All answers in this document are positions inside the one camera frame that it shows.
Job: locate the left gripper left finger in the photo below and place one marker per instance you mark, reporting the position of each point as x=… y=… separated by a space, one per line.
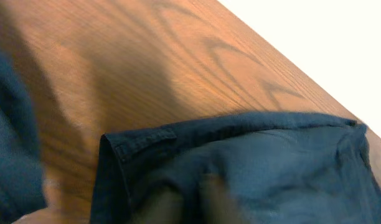
x=163 y=207

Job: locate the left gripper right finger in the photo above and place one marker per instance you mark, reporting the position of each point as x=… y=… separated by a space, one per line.
x=220 y=208

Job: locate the navy blue shorts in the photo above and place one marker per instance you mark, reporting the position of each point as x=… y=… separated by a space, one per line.
x=280 y=168

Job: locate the folded navy shorts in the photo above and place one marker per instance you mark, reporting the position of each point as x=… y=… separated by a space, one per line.
x=21 y=171

